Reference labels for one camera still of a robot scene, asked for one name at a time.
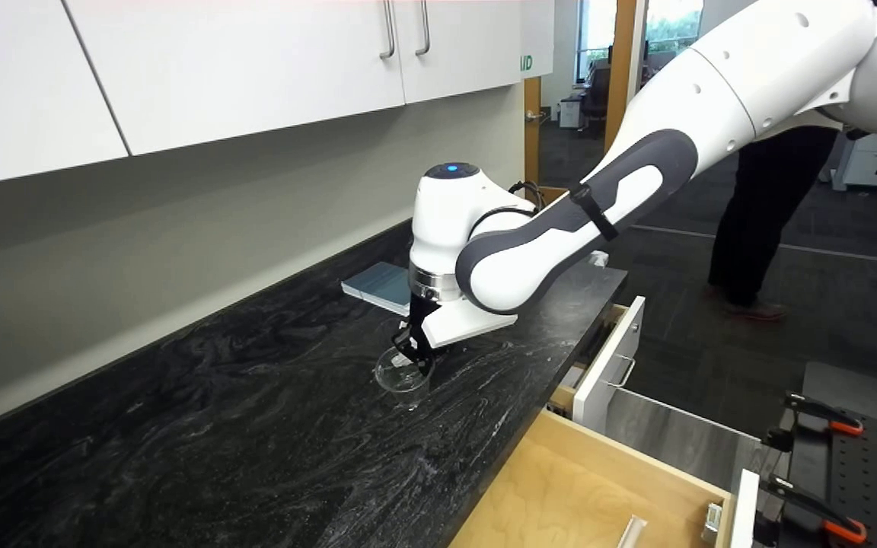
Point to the person in beige jacket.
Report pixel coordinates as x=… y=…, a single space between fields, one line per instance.
x=763 y=202

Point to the blue book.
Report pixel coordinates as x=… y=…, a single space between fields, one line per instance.
x=380 y=284

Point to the green first aid sign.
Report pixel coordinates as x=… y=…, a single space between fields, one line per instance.
x=527 y=61

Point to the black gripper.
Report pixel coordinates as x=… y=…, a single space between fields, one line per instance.
x=426 y=309

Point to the white upper cabinet door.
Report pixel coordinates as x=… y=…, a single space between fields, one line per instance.
x=471 y=48
x=24 y=81
x=244 y=61

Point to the wooden door with glass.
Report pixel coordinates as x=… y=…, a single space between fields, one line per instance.
x=624 y=61

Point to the white drawer with wooden interior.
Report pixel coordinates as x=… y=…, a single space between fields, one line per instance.
x=581 y=487

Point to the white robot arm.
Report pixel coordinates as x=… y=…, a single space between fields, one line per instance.
x=763 y=61

